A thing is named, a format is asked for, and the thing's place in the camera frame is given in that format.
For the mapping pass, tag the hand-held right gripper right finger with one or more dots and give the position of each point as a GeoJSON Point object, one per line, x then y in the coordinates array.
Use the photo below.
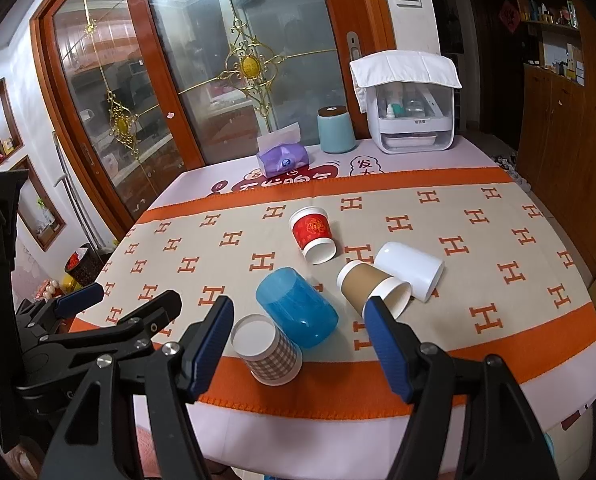
{"type": "Point", "coordinates": [385, 350]}

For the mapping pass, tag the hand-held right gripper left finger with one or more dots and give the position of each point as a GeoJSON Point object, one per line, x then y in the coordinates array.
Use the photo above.
{"type": "Point", "coordinates": [212, 347]}

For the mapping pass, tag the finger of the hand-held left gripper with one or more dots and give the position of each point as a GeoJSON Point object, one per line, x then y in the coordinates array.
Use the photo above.
{"type": "Point", "coordinates": [80, 299]}
{"type": "Point", "coordinates": [150, 315]}

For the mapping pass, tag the checked paper cup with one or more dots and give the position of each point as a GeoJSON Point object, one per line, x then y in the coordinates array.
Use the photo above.
{"type": "Point", "coordinates": [274, 361]}

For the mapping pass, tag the brown paper cup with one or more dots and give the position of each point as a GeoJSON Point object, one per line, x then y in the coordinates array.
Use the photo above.
{"type": "Point", "coordinates": [359, 281]}

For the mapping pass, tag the white cup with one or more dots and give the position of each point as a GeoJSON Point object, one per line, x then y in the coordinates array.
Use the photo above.
{"type": "Point", "coordinates": [413, 267]}

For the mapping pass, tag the blue plastic cup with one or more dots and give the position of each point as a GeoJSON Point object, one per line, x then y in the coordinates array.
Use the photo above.
{"type": "Point", "coordinates": [293, 305]}

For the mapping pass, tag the red paper cup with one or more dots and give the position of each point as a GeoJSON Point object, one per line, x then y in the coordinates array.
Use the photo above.
{"type": "Point", "coordinates": [310, 228]}

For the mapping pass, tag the dark waste bin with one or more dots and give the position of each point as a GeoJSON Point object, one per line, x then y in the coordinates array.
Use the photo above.
{"type": "Point", "coordinates": [85, 267]}

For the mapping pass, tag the metal pole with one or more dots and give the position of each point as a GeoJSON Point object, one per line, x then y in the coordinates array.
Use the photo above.
{"type": "Point", "coordinates": [73, 195]}

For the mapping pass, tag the pink printed tablecloth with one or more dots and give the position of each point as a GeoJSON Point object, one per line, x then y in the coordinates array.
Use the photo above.
{"type": "Point", "coordinates": [328, 435]}

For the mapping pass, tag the orange patterned blanket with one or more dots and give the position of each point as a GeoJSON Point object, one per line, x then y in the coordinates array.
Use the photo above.
{"type": "Point", "coordinates": [478, 285]}

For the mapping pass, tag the purple tissue pack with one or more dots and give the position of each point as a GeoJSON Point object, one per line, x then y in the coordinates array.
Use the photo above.
{"type": "Point", "coordinates": [284, 160]}

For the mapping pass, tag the white storage box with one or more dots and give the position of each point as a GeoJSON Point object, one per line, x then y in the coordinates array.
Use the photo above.
{"type": "Point", "coordinates": [418, 130]}

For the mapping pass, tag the teal canister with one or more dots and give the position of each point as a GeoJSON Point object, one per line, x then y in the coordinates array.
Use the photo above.
{"type": "Point", "coordinates": [336, 132]}

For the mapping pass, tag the wooden glass sliding door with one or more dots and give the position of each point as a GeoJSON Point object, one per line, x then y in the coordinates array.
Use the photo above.
{"type": "Point", "coordinates": [203, 60]}

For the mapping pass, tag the white folded cloth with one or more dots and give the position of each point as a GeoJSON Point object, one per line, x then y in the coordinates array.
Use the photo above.
{"type": "Point", "coordinates": [403, 67]}

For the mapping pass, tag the wooden shelf cabinet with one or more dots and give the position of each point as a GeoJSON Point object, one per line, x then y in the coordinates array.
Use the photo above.
{"type": "Point", "coordinates": [563, 110]}

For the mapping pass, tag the red door decoration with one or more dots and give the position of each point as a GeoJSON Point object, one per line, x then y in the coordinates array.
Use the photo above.
{"type": "Point", "coordinates": [509, 17]}

